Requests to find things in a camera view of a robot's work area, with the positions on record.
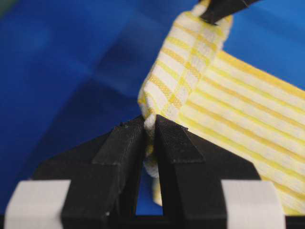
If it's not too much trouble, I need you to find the blue cloth table cover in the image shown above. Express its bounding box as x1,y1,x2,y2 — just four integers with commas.
0,0,305,215

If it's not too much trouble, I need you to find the yellow white striped towel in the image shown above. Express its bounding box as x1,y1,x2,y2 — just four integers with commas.
138,0,305,215

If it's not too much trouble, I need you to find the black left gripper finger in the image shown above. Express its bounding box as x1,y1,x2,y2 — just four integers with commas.
32,116,145,223
200,0,256,25
154,115,260,221

